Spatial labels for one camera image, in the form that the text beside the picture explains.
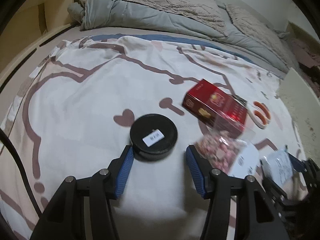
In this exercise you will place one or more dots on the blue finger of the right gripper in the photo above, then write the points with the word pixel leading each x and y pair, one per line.
pixel 273 190
pixel 297 165

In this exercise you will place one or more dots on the pink clothes pile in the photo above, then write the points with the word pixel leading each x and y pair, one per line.
pixel 308 61

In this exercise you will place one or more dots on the white remote control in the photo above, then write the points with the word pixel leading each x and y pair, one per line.
pixel 245 163

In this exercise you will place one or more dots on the white teal paper packet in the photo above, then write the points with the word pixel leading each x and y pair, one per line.
pixel 277 167

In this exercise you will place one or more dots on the bag of pink snacks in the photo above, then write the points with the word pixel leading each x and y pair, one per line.
pixel 220 149

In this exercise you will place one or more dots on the wooden side shelf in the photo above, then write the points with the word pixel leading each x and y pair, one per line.
pixel 35 24

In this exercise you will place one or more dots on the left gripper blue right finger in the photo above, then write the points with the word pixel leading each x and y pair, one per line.
pixel 256 217

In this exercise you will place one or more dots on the cartoon bear blanket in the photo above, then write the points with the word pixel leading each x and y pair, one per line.
pixel 72 117

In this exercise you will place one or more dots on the black round tin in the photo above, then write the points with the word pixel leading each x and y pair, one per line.
pixel 153 137

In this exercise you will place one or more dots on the white cardboard box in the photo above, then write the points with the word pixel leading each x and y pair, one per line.
pixel 303 106

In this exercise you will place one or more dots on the orange white scissors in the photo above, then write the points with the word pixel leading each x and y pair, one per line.
pixel 257 111

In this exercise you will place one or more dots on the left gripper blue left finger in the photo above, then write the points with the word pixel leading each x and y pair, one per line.
pixel 64 216

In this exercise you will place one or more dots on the grey folded duvet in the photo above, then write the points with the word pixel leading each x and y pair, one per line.
pixel 92 14

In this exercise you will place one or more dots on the red cigarette pack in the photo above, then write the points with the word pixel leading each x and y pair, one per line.
pixel 215 108

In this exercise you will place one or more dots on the right beige quilted blanket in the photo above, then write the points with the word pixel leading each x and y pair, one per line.
pixel 253 28

